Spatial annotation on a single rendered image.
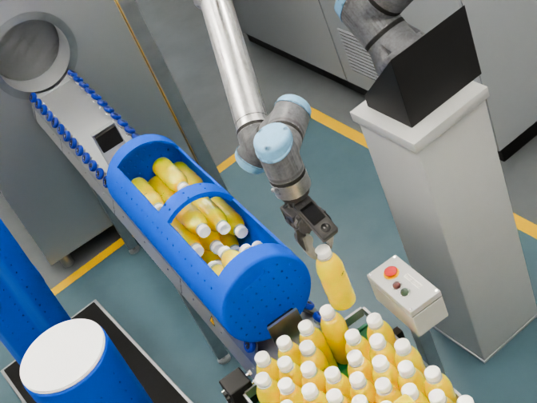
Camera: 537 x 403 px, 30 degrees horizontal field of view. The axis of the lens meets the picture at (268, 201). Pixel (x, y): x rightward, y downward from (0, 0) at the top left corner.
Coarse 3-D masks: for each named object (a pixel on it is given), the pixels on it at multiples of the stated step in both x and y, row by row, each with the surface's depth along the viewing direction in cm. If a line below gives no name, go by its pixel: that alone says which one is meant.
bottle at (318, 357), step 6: (318, 348) 259; (300, 354) 259; (312, 354) 256; (318, 354) 257; (324, 354) 260; (300, 360) 259; (306, 360) 257; (312, 360) 256; (318, 360) 257; (324, 360) 258; (318, 366) 257; (324, 366) 258
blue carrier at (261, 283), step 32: (128, 160) 334; (192, 160) 327; (128, 192) 318; (192, 192) 299; (224, 192) 302; (160, 224) 299; (256, 224) 299; (192, 256) 282; (256, 256) 267; (288, 256) 271; (192, 288) 286; (224, 288) 267; (256, 288) 270; (288, 288) 276; (224, 320) 269; (256, 320) 275
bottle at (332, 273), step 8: (336, 256) 246; (320, 264) 245; (328, 264) 244; (336, 264) 245; (320, 272) 246; (328, 272) 245; (336, 272) 246; (344, 272) 248; (320, 280) 249; (328, 280) 246; (336, 280) 247; (344, 280) 248; (328, 288) 249; (336, 288) 248; (344, 288) 249; (328, 296) 252; (336, 296) 250; (344, 296) 251; (352, 296) 253; (336, 304) 252; (344, 304) 252; (352, 304) 254
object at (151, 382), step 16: (96, 304) 447; (96, 320) 439; (112, 320) 436; (112, 336) 428; (128, 336) 424; (128, 352) 417; (144, 352) 414; (16, 368) 433; (144, 368) 407; (160, 368) 404; (16, 384) 426; (144, 384) 400; (160, 384) 397; (32, 400) 415; (160, 400) 391; (176, 400) 388
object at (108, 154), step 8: (104, 128) 373; (112, 128) 372; (96, 136) 372; (104, 136) 372; (112, 136) 374; (120, 136) 375; (96, 144) 375; (104, 144) 373; (112, 144) 375; (120, 144) 379; (104, 152) 375; (112, 152) 378
